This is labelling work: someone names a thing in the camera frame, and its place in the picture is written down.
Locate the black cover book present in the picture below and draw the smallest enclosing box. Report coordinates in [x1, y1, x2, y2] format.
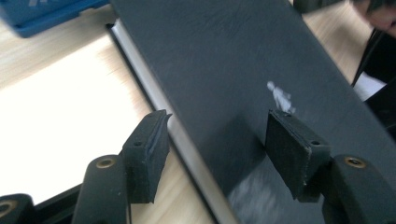
[106, 0, 396, 224]

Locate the blue plastic file rack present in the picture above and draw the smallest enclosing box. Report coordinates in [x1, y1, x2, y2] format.
[0, 0, 110, 39]

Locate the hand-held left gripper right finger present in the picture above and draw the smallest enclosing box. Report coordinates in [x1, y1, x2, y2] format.
[264, 108, 332, 203]

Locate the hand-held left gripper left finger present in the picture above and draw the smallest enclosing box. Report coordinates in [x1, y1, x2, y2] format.
[120, 109, 173, 204]

